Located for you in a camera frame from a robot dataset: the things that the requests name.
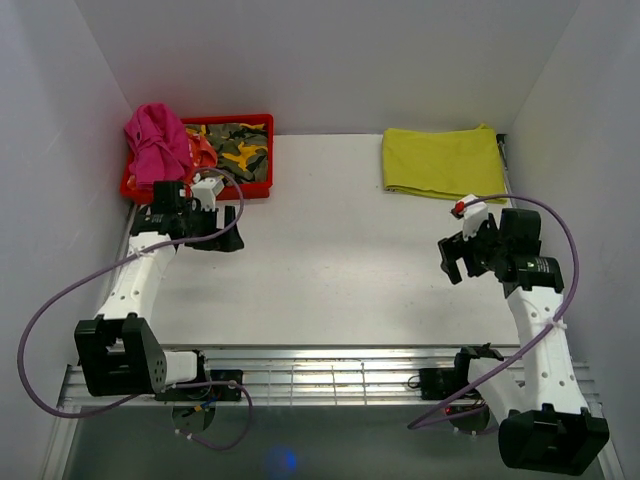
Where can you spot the red plastic bin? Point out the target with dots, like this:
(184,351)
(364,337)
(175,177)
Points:
(252,190)

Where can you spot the camouflage garment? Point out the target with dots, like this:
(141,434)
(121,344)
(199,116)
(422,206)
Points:
(242,150)

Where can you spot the pink garment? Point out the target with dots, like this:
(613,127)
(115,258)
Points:
(159,143)

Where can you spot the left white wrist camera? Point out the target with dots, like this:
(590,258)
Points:
(206,190)

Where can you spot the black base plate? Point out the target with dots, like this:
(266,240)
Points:
(438,383)
(212,385)

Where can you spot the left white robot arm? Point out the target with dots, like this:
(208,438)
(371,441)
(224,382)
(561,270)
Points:
(118,351)

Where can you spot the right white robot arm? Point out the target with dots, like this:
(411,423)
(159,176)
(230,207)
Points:
(544,424)

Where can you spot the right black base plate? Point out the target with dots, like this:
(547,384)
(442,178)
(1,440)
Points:
(438,383)

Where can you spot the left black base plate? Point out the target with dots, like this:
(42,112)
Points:
(212,385)

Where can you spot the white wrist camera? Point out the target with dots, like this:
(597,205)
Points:
(206,190)
(473,213)

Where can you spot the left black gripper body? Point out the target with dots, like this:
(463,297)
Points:
(199,224)

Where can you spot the yellow-green trousers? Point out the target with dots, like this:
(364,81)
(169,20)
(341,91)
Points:
(444,165)

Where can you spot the orange patterned garment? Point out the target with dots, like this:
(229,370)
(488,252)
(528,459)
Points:
(203,155)

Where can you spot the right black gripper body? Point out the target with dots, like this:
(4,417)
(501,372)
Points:
(482,249)

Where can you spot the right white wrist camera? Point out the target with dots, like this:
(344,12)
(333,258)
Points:
(473,213)

